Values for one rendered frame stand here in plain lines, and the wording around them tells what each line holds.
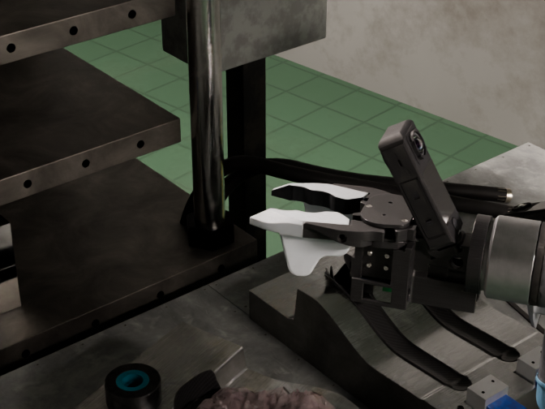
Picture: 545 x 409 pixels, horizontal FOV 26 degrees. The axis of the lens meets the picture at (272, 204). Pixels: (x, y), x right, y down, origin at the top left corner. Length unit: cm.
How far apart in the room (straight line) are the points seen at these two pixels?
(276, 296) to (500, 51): 244
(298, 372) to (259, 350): 8
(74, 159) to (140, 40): 317
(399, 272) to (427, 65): 349
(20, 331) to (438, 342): 72
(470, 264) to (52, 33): 110
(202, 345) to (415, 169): 85
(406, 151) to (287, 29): 137
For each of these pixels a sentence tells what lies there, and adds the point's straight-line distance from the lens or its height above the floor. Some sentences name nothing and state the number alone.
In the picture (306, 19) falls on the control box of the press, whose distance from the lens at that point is 239.
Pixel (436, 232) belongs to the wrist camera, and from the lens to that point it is 105.
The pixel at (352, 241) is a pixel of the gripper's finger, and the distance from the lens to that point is 103.
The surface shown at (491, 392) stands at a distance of 174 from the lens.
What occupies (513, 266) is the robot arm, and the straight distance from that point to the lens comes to 103.
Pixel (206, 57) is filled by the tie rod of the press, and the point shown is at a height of 118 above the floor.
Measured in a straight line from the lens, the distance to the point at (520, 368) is 182.
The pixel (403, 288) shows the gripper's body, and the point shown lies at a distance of 106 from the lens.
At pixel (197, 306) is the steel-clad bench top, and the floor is 80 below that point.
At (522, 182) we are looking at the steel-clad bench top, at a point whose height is 80.
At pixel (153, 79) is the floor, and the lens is 485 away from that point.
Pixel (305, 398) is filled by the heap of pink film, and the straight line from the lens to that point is 169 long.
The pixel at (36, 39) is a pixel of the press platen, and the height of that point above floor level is 127.
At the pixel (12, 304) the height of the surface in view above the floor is 80.
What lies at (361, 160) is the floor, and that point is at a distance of 422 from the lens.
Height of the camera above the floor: 201
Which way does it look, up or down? 31 degrees down
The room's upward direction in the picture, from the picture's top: straight up
